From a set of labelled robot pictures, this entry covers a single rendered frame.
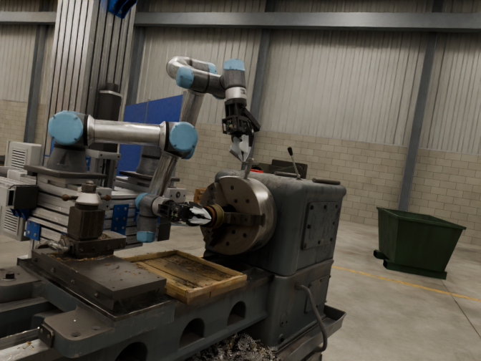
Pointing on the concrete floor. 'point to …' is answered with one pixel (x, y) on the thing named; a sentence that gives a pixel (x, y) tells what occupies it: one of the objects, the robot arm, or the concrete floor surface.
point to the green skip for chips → (416, 242)
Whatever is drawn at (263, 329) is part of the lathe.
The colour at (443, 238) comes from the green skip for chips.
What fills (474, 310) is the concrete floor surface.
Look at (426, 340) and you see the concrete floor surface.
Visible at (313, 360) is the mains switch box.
